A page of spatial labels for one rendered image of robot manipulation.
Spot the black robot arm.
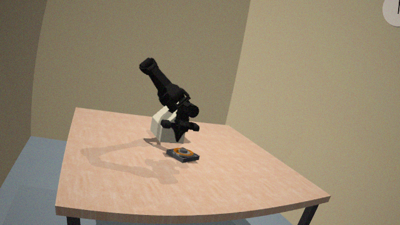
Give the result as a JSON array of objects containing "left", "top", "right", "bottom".
[{"left": 139, "top": 57, "right": 199, "bottom": 132}]

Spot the orange round plate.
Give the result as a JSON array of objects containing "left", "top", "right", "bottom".
[{"left": 173, "top": 148, "right": 194, "bottom": 157}]

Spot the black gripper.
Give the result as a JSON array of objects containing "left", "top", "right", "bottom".
[{"left": 160, "top": 111, "right": 199, "bottom": 142}]

